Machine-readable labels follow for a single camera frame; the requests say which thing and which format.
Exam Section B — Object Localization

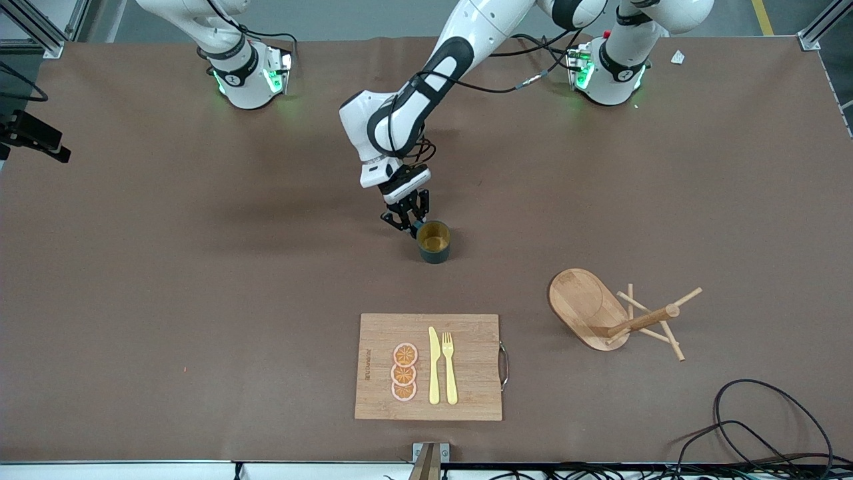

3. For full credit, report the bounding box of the dark green mug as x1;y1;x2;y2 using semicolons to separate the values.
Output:
412;220;452;265

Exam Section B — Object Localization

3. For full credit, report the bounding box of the wooden mug rack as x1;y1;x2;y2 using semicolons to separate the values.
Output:
548;268;704;362

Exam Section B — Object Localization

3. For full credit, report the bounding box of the yellow plastic knife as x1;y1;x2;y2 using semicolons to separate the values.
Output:
428;326;442;405

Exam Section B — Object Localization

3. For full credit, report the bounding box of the bamboo cutting board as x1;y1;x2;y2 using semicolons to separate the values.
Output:
354;313;510;422

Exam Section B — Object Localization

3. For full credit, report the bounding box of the yellow plastic fork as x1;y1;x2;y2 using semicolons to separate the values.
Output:
442;332;459;406

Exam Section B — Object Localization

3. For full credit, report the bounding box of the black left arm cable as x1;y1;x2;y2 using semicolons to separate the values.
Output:
399;0;608;165

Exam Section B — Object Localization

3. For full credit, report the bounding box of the black arm base cable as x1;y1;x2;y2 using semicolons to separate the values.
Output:
526;33;575;71

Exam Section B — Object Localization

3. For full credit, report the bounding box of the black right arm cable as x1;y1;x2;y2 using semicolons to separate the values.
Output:
0;0;299;103

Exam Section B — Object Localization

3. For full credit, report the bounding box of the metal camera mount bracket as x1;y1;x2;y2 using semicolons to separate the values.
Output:
412;442;450;480

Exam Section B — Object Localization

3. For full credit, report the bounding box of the white table edge rail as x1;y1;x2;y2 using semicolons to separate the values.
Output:
0;459;853;480

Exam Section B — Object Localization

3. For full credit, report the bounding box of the black loose cable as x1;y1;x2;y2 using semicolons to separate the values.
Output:
713;379;835;480
666;419;804;480

